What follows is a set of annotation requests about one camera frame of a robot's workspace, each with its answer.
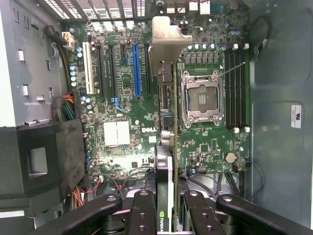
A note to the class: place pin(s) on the black fan shroud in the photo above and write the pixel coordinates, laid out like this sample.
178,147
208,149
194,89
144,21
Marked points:
49,156

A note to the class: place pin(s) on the silver chipset heat sink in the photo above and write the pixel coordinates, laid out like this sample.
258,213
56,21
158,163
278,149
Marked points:
116,133

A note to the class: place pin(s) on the short black expansion slot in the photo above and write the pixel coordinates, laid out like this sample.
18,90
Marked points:
123,52

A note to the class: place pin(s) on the metal CPU socket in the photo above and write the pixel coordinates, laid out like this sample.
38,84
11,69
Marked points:
203,98

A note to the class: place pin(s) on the thin socket locking lever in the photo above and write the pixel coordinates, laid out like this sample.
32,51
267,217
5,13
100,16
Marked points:
232,69

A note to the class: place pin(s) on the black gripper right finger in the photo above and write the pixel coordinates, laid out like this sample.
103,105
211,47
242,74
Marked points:
200,215

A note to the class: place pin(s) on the blue expansion slot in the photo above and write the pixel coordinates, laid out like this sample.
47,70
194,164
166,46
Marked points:
137,73

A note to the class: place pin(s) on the round coin battery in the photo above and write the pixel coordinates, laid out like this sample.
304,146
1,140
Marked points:
231,157

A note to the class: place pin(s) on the black open PC case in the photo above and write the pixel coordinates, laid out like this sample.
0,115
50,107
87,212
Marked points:
281,73

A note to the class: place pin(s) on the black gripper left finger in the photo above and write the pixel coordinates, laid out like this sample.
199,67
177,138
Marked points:
143,215

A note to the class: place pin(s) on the white expansion slot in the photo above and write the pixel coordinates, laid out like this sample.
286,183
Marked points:
88,68

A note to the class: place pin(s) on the green motherboard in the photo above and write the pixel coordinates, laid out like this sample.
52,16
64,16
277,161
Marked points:
207,142

